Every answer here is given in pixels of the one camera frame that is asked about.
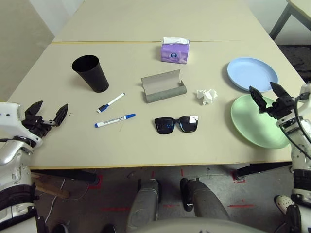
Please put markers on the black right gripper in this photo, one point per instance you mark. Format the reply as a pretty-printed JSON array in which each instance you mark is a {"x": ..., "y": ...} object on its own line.
[{"x": 285, "y": 106}]

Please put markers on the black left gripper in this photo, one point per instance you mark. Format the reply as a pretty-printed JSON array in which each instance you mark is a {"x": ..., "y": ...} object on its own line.
[{"x": 36, "y": 125}]

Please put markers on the green plate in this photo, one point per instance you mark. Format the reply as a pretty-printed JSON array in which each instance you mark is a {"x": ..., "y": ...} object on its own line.
[{"x": 255, "y": 123}]

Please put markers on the white tissue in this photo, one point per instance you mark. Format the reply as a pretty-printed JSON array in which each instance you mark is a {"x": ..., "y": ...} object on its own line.
[{"x": 206, "y": 95}]

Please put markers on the thick white marker blue cap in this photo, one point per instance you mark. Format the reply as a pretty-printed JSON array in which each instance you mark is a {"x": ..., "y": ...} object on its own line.
[{"x": 114, "y": 120}]

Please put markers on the thin white marker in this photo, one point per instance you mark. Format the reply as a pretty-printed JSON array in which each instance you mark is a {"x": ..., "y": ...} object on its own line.
[{"x": 114, "y": 100}]

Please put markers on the black sunglasses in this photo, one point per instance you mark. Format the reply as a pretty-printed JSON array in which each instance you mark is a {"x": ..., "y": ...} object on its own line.
[{"x": 165, "y": 126}]

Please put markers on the grey glasses case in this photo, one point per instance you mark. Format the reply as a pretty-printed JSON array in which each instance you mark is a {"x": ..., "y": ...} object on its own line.
[{"x": 160, "y": 85}]

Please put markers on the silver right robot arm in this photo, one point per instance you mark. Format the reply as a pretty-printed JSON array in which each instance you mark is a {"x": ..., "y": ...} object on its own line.
[{"x": 300, "y": 150}]

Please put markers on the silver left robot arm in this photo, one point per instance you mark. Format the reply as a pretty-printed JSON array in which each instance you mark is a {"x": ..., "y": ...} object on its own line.
[{"x": 9, "y": 155}]

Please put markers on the blue plate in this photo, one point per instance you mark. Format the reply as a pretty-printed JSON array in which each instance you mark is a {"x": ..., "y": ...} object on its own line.
[{"x": 250, "y": 72}]

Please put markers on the black plastic cup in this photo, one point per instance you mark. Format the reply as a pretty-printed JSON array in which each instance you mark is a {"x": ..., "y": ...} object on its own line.
[{"x": 93, "y": 77}]

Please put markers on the black table foot bar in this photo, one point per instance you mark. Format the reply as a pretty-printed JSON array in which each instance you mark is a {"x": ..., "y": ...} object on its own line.
[
  {"x": 73, "y": 175},
  {"x": 262, "y": 167}
]

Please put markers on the brown wooden plank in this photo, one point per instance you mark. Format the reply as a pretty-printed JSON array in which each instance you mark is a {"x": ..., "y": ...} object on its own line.
[{"x": 48, "y": 187}]

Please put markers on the purple tissue pack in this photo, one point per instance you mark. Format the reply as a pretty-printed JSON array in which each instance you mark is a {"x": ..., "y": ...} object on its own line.
[{"x": 173, "y": 53}]

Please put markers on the white perforated shoe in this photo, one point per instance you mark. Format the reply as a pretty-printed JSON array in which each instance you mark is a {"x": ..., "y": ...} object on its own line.
[{"x": 283, "y": 201}]

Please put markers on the black shoe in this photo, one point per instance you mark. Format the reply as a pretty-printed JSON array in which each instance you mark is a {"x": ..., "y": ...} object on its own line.
[
  {"x": 108, "y": 228},
  {"x": 59, "y": 227}
]

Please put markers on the grey right robot leg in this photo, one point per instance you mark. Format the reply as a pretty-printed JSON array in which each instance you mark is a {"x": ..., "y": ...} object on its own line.
[{"x": 204, "y": 201}]

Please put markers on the grey robot leg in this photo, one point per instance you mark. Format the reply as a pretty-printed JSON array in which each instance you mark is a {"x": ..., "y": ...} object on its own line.
[
  {"x": 145, "y": 204},
  {"x": 204, "y": 201}
]

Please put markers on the grey left robot leg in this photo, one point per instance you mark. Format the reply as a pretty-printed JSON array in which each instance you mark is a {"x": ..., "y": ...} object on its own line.
[{"x": 145, "y": 204}]

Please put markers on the grey robot torso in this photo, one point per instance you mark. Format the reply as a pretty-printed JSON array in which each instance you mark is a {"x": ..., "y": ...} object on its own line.
[{"x": 194, "y": 227}]

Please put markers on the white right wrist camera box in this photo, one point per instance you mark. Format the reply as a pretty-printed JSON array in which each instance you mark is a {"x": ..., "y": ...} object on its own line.
[{"x": 305, "y": 93}]

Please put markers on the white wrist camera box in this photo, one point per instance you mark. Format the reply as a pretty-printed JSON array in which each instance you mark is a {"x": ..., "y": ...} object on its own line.
[
  {"x": 305, "y": 93},
  {"x": 9, "y": 116}
]

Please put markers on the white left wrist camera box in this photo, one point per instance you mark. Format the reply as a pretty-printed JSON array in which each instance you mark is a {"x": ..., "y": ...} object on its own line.
[{"x": 9, "y": 116}]

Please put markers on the beige table with black frame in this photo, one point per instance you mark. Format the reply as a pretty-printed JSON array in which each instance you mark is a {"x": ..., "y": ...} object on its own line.
[{"x": 280, "y": 21}]

